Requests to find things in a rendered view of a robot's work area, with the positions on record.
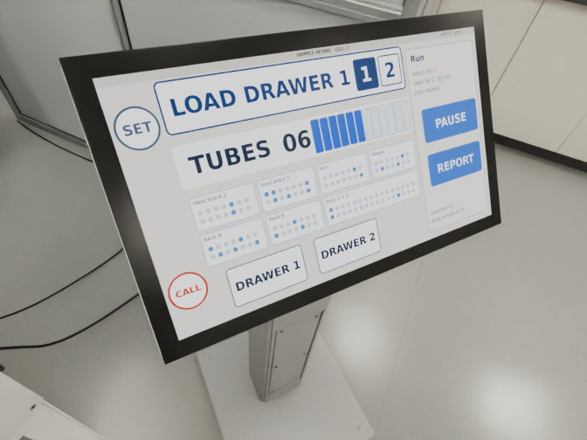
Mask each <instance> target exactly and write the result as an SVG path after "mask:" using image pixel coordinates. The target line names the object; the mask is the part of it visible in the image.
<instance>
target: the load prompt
mask: <svg viewBox="0 0 587 440"><path fill-rule="evenodd" d="M151 84H152V87H153V89H154V93H155V98H156V101H157V104H158V107H159V110H160V114H161V116H162V122H163V125H164V127H165V131H166V134H167V137H170V136H175V135H179V134H187V133H191V132H196V131H200V130H205V129H209V128H214V127H222V126H226V125H231V124H235V123H239V122H244V121H249V120H256V119H260V118H265V117H269V116H274V115H278V114H283V113H291V112H295V111H300V110H304V109H309V108H313V107H320V106H325V105H329V104H334V103H338V102H343V101H347V100H355V99H360V98H364V97H369V96H373V95H378V94H382V93H389V92H394V91H398V90H403V89H407V87H406V81H405V74H404V62H403V56H402V50H401V45H398V46H392V47H385V48H380V49H374V50H367V51H361V52H351V53H344V54H338V55H332V56H327V57H320V58H309V59H303V60H297V61H291V62H285V63H278V64H272V65H262V66H255V67H249V68H243V69H238V70H231V71H225V72H214V73H208V74H202V75H196V76H189V77H183V78H178V79H166V80H160V81H155V82H151Z"/></svg>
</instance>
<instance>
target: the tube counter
mask: <svg viewBox="0 0 587 440"><path fill-rule="evenodd" d="M277 128H278V133H279V137H280V144H281V147H282V152H283V155H284V160H285V164H288V163H291V162H297V161H301V160H304V159H307V158H311V157H315V156H318V155H324V154H328V153H331V152H335V151H338V150H342V149H345V148H352V147H355V146H358V145H362V144H365V143H369V142H372V141H379V140H382V139H385V138H389V137H392V136H396V135H400V134H406V133H409V132H412V124H411V112H410V106H409V100H408V97H405V98H401V99H397V100H389V101H385V102H381V103H376V104H372V105H368V106H364V107H357V108H352V109H348V110H344V111H340V112H335V113H328V114H323V115H319V116H315V117H311V118H306V119H303V120H295V121H291V122H287V123H282V124H278V125H277Z"/></svg>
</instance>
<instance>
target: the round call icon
mask: <svg viewBox="0 0 587 440"><path fill-rule="evenodd" d="M161 281H162V285H163V288H164V291H165V293H166V296H167V299H168V302H169V306H170V309H171V312H172V314H173V317H176V316H178V315H181V314H183V313H187V312H189V311H192V310H195V309H197V308H199V307H201V306H206V305H208V304H210V303H213V302H214V299H213V297H212V294H211V289H210V286H209V282H208V279H207V277H206V273H205V270H204V265H200V266H198V267H195V268H192V269H189V270H187V271H184V272H180V273H177V274H175V275H172V276H169V277H167V278H162V279H161Z"/></svg>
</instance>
